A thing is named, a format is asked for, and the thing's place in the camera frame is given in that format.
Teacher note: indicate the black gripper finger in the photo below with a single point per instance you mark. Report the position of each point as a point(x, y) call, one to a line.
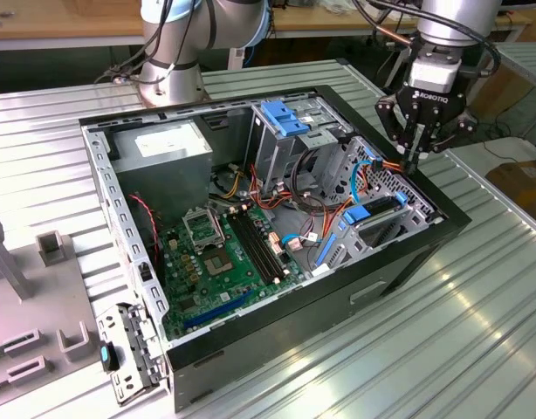
point(394, 120)
point(451, 133)

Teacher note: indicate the hard disk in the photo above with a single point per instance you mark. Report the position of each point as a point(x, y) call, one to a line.
point(357, 214)

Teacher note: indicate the perforated metal disk bay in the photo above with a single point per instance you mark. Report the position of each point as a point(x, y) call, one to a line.
point(416, 205)

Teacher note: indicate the cardboard boxes under table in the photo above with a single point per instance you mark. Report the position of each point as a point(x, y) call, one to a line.
point(508, 87)

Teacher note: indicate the brown cardboard box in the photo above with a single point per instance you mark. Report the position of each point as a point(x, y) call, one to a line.
point(523, 183)

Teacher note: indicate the metal slat side table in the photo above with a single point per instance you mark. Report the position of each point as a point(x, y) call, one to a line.
point(525, 61)

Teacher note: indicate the blue plastic drive latch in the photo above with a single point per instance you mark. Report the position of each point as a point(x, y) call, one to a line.
point(287, 120)

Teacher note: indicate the metal optical drive cage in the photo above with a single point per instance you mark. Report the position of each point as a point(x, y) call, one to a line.
point(274, 153)

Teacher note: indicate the black RAM slot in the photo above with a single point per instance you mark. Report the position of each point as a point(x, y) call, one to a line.
point(252, 249)
point(264, 244)

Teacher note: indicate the black open PC case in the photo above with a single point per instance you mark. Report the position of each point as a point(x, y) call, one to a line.
point(320, 314)

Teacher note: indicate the CPU socket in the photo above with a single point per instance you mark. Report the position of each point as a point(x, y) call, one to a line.
point(217, 263)

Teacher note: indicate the green motherboard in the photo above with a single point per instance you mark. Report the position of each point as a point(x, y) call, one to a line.
point(233, 288)

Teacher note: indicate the grey power supply unit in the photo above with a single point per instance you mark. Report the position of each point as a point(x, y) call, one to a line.
point(163, 179)

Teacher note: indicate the blue expansion slot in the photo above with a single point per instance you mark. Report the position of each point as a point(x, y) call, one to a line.
point(217, 311)

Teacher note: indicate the wooden desk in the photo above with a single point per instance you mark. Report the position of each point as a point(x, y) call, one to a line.
point(54, 24)

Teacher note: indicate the blue and black clip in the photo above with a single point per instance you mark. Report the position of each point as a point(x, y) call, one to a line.
point(105, 355)

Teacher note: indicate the grey parts rack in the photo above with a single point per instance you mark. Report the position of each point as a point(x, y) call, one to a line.
point(36, 301)

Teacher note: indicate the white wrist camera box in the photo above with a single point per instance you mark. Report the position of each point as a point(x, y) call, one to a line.
point(434, 74)

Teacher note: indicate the black chassis switch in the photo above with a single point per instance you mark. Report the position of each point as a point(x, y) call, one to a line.
point(143, 271)

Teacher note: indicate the metal expansion bracket latch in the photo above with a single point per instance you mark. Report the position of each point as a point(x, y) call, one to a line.
point(132, 349)

